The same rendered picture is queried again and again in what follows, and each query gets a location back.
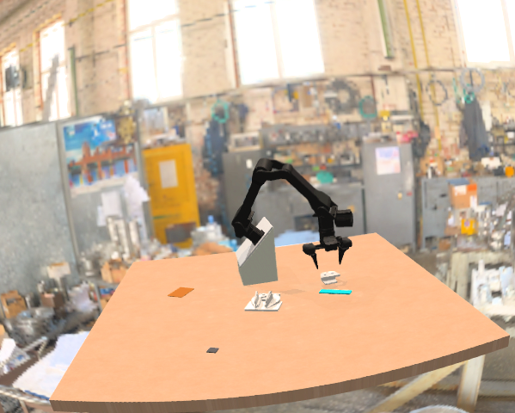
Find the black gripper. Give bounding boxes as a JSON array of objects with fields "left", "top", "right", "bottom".
[{"left": 302, "top": 227, "right": 353, "bottom": 269}]

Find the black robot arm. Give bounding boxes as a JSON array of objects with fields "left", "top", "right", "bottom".
[{"left": 231, "top": 158, "right": 353, "bottom": 252}]

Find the orange rectangular plate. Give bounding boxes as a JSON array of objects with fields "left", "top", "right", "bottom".
[{"left": 167, "top": 287, "right": 195, "bottom": 298}]

